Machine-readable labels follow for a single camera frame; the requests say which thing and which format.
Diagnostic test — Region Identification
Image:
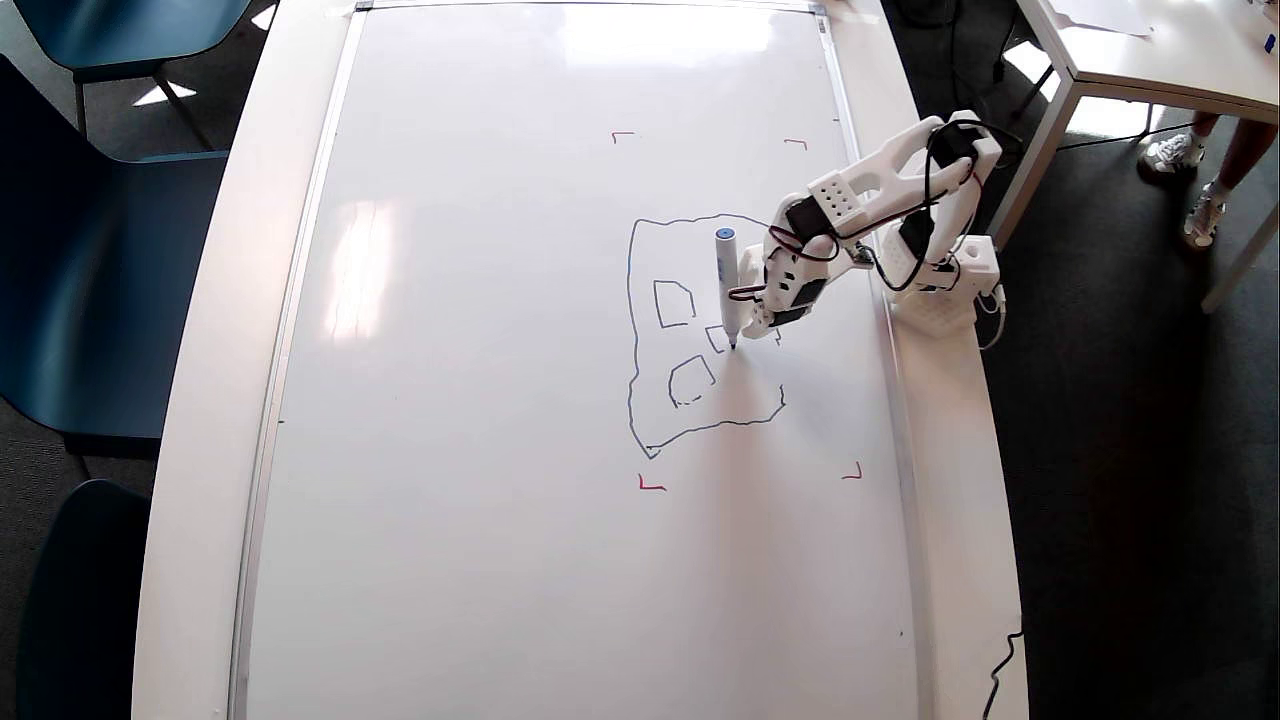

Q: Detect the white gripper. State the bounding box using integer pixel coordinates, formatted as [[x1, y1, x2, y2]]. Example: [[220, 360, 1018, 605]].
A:
[[745, 300, 813, 341]]

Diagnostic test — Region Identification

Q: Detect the white marker pen blue cap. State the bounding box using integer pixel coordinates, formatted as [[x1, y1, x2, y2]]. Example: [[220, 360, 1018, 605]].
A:
[[714, 228, 741, 351]]

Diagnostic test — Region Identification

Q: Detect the large white whiteboard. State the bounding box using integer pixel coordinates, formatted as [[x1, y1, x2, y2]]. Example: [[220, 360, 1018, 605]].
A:
[[228, 0, 936, 720]]

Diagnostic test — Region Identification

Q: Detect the white sneaker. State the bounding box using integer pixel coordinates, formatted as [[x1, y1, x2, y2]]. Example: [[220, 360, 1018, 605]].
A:
[[1138, 130, 1207, 187], [1182, 180, 1229, 251]]

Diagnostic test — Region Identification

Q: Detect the white paper sheet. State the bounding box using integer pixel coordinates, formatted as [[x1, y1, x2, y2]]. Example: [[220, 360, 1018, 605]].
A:
[[1048, 0, 1159, 39]]

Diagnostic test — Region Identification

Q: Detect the white side table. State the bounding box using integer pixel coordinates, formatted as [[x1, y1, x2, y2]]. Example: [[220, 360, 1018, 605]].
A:
[[985, 0, 1280, 316]]

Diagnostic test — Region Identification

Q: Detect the dark blue chair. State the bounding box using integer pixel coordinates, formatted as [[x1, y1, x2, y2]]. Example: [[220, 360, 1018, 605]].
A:
[[0, 55, 233, 463], [15, 478, 153, 720]]

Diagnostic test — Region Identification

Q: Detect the blue chair with metal legs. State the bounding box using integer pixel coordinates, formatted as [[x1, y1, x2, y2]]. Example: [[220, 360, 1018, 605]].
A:
[[12, 0, 253, 151]]

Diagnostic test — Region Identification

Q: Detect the black camera cable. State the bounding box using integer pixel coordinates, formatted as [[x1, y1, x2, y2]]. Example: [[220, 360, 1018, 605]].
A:
[[858, 118, 1026, 294]]

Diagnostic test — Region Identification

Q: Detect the thin white cable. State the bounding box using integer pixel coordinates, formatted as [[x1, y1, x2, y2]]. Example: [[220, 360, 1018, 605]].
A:
[[978, 283, 1008, 351]]

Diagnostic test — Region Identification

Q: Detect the thin black cable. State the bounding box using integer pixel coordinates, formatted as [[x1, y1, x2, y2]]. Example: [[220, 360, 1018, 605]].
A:
[[982, 628, 1024, 720]]

